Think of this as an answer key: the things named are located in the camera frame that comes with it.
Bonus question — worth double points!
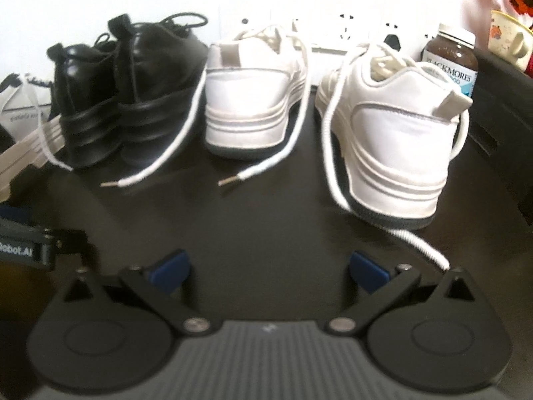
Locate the cream printed mug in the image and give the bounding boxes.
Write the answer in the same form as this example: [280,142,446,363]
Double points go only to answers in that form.
[487,9,533,72]

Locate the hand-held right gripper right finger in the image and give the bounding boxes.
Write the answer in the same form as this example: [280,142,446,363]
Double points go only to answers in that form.
[327,250,476,336]

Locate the black cabinet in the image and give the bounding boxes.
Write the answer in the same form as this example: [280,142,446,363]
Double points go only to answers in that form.
[465,48,533,221]

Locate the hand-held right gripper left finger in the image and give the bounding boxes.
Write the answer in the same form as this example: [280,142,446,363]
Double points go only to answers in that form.
[62,249,213,336]

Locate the black-white sneaker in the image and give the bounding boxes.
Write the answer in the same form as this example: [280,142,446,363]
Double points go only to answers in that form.
[19,81,75,172]

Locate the black leather shoe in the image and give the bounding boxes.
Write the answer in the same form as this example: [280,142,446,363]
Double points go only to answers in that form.
[107,12,210,166]
[47,42,126,170]

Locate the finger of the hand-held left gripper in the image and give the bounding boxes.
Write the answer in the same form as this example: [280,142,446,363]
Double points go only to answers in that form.
[44,227,89,258]

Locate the white wall socket panel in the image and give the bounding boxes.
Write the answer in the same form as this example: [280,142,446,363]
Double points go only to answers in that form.
[217,8,442,56]

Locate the black and white sneaker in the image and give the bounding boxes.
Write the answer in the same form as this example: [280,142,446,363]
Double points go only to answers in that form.
[0,73,64,203]

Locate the brown supplement bottle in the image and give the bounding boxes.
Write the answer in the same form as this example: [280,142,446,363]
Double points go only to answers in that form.
[420,23,478,101]

